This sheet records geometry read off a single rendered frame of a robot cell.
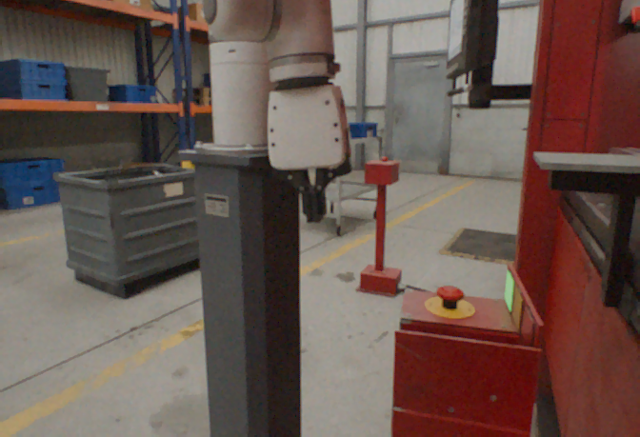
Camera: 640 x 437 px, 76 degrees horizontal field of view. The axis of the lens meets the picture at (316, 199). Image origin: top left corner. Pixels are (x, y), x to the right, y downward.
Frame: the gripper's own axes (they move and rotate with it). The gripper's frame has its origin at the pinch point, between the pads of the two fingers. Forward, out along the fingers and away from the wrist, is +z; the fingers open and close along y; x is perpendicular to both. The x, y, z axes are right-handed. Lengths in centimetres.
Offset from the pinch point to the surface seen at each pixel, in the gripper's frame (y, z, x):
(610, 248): -40.5, 11.6, -18.1
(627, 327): -41.2, 21.8, -13.2
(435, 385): -14.7, 21.4, 4.8
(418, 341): -12.9, 15.8, 4.8
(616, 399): -40, 33, -12
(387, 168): 11, 16, -184
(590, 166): -35.3, -2.1, -11.2
